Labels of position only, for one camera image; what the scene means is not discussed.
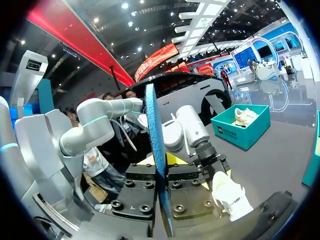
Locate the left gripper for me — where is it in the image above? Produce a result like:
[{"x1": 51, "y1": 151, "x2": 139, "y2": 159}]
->
[{"x1": 193, "y1": 139, "x2": 232, "y2": 176}]

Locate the teal box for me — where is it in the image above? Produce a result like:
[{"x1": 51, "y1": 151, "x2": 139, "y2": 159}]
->
[
  {"x1": 301, "y1": 148, "x2": 320, "y2": 188},
  {"x1": 210, "y1": 104, "x2": 272, "y2": 151}
]

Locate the white and beige sneaker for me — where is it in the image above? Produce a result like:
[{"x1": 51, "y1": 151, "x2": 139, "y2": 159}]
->
[
  {"x1": 233, "y1": 107, "x2": 260, "y2": 129},
  {"x1": 211, "y1": 171, "x2": 255, "y2": 223}
]

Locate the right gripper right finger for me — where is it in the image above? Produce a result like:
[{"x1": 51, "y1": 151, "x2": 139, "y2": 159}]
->
[{"x1": 165, "y1": 152, "x2": 216, "y2": 221}]

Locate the white cable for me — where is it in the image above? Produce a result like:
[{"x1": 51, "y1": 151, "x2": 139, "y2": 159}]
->
[{"x1": 109, "y1": 116, "x2": 139, "y2": 152}]

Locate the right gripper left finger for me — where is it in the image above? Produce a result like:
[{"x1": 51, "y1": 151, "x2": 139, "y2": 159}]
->
[{"x1": 111, "y1": 154, "x2": 158, "y2": 224}]

